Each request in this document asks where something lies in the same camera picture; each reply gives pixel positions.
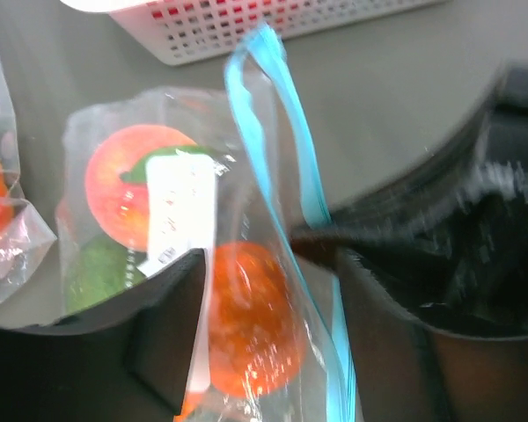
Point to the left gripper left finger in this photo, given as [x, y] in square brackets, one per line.
[125, 359]

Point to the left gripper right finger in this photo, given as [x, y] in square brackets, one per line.
[407, 370]

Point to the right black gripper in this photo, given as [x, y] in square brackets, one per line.
[448, 241]

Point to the orange fake pumpkin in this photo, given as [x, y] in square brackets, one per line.
[257, 341]

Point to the blue-zip clear bag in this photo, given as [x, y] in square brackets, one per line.
[251, 176]

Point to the green fake leafy vegetable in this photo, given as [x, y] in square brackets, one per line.
[102, 269]

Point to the pink-zip clear bag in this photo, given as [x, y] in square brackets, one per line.
[25, 238]

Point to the fake peach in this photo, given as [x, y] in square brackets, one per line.
[120, 208]

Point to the white plastic basket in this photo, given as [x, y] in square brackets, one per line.
[179, 32]

